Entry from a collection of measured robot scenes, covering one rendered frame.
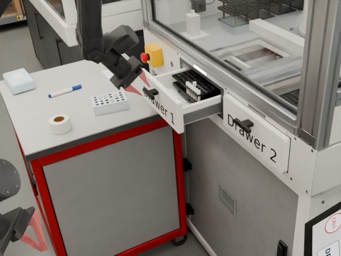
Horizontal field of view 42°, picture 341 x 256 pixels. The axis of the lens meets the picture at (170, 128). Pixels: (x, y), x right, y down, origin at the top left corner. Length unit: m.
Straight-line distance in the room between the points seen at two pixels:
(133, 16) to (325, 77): 1.37
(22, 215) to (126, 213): 1.08
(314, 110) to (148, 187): 0.91
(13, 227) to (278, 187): 0.80
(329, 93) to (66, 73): 1.26
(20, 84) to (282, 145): 1.12
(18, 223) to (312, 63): 0.68
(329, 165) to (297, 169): 0.08
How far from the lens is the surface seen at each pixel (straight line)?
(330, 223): 0.83
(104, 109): 1.63
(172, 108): 1.35
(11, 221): 0.76
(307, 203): 1.22
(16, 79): 1.93
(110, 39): 1.24
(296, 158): 1.17
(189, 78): 1.51
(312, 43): 1.01
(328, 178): 1.20
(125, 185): 1.73
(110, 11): 2.17
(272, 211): 1.40
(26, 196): 2.58
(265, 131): 1.22
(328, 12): 0.97
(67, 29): 2.13
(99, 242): 1.87
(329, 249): 0.79
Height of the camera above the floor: 1.58
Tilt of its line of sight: 33 degrees down
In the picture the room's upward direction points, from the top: 5 degrees counter-clockwise
